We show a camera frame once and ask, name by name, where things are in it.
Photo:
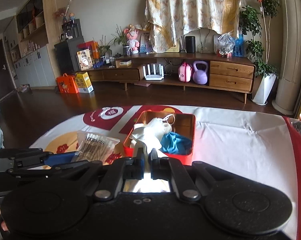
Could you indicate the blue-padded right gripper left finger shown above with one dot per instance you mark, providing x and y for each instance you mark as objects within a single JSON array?
[{"x": 116, "y": 174}]

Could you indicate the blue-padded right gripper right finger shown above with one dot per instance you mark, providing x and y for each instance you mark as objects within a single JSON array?
[{"x": 172, "y": 170}]

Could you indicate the blue cloth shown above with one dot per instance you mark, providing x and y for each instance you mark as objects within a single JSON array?
[{"x": 174, "y": 143}]

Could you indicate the white knitted cloth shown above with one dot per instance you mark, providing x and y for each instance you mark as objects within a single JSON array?
[{"x": 149, "y": 136}]

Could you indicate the cotton swab bag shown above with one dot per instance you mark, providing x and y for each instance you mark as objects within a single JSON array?
[{"x": 94, "y": 146}]

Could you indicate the white face mask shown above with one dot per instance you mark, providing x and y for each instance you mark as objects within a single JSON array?
[{"x": 170, "y": 119}]

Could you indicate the red metal tin box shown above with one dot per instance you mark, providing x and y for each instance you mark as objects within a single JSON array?
[{"x": 184, "y": 125}]

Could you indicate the orange gift bag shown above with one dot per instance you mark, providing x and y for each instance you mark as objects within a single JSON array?
[{"x": 66, "y": 84}]

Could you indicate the white wifi router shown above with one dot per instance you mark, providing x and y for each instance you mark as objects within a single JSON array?
[{"x": 153, "y": 72}]

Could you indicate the yellow cardboard box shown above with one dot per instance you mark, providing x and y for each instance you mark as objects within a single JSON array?
[{"x": 83, "y": 83}]

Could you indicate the purple kettlebell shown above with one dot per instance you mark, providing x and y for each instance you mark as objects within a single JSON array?
[{"x": 200, "y": 75}]

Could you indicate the pink toy case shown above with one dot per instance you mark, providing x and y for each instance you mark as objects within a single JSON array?
[{"x": 185, "y": 72}]

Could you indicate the wooden tv cabinet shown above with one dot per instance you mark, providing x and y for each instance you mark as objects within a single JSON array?
[{"x": 236, "y": 74}]

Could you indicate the printed white red tablecloth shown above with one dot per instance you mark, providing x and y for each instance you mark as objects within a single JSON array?
[{"x": 262, "y": 147}]

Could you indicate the black small fridge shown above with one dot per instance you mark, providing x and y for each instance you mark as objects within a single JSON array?
[{"x": 66, "y": 50}]

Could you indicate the picture book box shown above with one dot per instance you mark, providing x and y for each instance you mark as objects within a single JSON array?
[{"x": 84, "y": 59}]

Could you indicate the black cylindrical speaker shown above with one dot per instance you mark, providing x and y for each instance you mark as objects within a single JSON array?
[{"x": 190, "y": 44}]

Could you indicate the small potted orchid plant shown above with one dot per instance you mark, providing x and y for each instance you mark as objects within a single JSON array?
[{"x": 120, "y": 37}]

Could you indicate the clear plastic bag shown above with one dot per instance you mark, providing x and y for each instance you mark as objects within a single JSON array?
[{"x": 225, "y": 45}]

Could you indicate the pink plush doll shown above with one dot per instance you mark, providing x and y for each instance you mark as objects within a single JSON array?
[{"x": 131, "y": 33}]

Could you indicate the blue plastic bag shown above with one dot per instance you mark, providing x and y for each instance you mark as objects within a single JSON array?
[{"x": 238, "y": 50}]

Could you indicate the white standing air conditioner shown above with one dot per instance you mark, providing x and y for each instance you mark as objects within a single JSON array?
[{"x": 289, "y": 86}]

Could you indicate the floral sheet covered tv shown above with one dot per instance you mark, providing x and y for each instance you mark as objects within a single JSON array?
[{"x": 169, "y": 20}]

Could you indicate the tall green potted plant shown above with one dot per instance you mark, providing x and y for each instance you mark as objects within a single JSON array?
[{"x": 255, "y": 20}]

